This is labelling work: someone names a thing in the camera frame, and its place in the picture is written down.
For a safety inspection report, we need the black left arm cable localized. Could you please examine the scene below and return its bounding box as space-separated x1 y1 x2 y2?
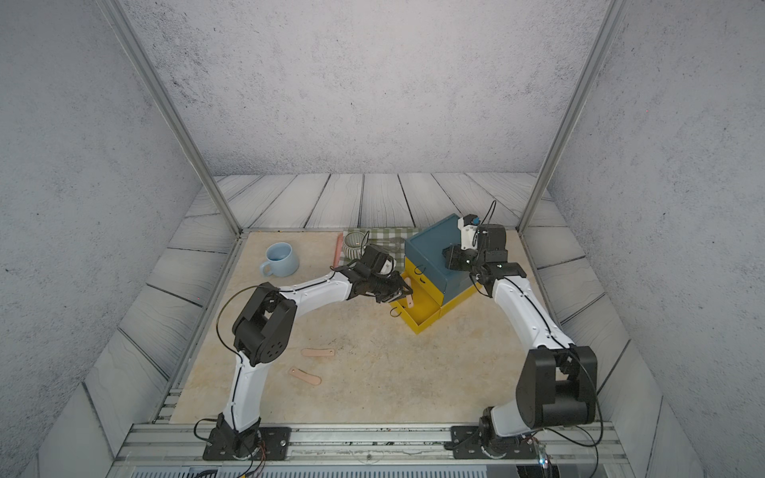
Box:
214 284 261 360

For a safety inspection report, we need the grey aluminium corner post right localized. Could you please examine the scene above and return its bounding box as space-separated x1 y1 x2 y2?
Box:
516 0 630 235

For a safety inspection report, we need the pink fruit knife front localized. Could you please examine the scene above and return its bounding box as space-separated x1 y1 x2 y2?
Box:
288 368 322 386

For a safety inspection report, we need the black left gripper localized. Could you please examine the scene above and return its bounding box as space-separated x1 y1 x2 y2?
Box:
367 270 416 304

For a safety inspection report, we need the light blue ceramic mug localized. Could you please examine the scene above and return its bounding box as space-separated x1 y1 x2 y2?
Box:
260 242 300 278

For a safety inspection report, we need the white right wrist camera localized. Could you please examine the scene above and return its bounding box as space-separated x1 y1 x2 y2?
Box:
457 214 481 250

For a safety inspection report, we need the teal drawer cabinet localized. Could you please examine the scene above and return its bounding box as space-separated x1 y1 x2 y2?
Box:
404 214 473 304

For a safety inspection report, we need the pink fruit knife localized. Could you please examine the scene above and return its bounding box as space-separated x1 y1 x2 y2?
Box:
288 368 322 386
404 277 414 309
301 348 336 359

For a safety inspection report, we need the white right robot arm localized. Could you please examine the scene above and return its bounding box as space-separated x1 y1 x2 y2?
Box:
442 215 600 439

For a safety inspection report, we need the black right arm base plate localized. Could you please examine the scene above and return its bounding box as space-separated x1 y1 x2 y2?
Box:
443 425 537 460

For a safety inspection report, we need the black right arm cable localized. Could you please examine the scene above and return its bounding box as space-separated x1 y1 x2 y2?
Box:
537 345 605 478

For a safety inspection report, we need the pink plastic tray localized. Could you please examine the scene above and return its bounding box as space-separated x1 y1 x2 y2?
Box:
332 232 344 268

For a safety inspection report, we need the aluminium front rail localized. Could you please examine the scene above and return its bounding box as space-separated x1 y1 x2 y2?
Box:
108 423 635 477

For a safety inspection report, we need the grey aluminium corner post left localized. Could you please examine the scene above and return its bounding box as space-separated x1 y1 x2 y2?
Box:
98 0 243 238

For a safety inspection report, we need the yellow bottom drawer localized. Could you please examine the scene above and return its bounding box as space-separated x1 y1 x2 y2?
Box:
392 285 477 335

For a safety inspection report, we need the yellow drawer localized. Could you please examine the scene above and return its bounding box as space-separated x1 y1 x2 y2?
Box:
392 285 477 335
404 257 444 306

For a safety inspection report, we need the grey aluminium corner post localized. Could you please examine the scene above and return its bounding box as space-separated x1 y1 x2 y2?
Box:
98 0 243 238
516 0 630 235

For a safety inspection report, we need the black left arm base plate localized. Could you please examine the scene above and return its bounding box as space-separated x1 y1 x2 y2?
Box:
202 414 292 463

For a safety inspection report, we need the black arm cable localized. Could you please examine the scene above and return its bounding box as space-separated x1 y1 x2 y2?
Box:
537 345 605 478
214 284 261 360

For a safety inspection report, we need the green checkered cloth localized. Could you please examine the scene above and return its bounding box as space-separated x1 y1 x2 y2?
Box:
340 227 422 272

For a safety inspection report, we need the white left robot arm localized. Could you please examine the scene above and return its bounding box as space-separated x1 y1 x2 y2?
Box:
216 244 414 436

